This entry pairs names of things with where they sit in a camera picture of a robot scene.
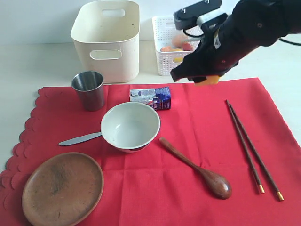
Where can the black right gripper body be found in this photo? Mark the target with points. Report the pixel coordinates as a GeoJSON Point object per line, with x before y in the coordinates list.
{"type": "Point", "coordinates": [216, 54]}

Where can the yellow cheese wedge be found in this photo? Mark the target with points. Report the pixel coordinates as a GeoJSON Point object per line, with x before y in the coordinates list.
{"type": "Point", "coordinates": [209, 80]}

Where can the red sausage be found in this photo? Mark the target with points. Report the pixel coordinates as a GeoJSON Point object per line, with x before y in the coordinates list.
{"type": "Point", "coordinates": [187, 47]}

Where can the yellow lemon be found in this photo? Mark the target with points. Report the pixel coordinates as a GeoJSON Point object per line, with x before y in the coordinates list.
{"type": "Point", "coordinates": [177, 59]}

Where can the brown egg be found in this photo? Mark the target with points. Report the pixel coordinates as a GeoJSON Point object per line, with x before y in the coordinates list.
{"type": "Point", "coordinates": [179, 40]}

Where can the orange fried chicken piece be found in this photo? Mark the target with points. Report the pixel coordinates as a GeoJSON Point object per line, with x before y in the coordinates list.
{"type": "Point", "coordinates": [166, 49]}

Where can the blue white milk carton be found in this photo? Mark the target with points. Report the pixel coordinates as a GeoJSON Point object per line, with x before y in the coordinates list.
{"type": "Point", "coordinates": [156, 98]}

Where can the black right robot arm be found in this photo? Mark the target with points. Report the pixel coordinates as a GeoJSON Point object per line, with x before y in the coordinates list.
{"type": "Point", "coordinates": [260, 22]}

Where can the red scalloped cloth mat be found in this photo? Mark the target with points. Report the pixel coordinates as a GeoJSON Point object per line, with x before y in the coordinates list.
{"type": "Point", "coordinates": [152, 187]}

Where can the white ceramic bowl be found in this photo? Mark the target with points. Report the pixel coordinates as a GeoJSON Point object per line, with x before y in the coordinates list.
{"type": "Point", "coordinates": [130, 126]}

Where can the cream plastic tub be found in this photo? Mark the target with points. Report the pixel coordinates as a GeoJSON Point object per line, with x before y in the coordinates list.
{"type": "Point", "coordinates": [106, 37]}

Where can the stainless steel cup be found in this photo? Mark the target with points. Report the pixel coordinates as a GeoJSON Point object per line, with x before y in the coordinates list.
{"type": "Point", "coordinates": [89, 88]}

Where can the dark wooden spoon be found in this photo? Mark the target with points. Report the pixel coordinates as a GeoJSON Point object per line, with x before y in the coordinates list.
{"type": "Point", "coordinates": [217, 184]}

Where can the left brown chopstick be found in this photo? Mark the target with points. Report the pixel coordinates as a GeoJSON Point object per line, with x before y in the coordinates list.
{"type": "Point", "coordinates": [250, 161]}

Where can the brown chopstick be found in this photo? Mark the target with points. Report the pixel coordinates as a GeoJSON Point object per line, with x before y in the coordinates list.
{"type": "Point", "coordinates": [260, 161]}
{"type": "Point", "coordinates": [250, 161]}

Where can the silver butter knife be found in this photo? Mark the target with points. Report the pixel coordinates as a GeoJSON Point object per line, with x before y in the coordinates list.
{"type": "Point", "coordinates": [80, 139]}

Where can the right brown chopstick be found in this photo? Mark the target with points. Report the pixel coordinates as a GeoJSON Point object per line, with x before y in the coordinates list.
{"type": "Point", "coordinates": [260, 161]}

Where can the brown wooden plate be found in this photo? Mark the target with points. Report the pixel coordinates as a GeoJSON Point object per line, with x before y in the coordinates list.
{"type": "Point", "coordinates": [63, 190]}

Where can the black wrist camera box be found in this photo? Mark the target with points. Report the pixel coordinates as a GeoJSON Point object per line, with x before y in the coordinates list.
{"type": "Point", "coordinates": [186, 17]}

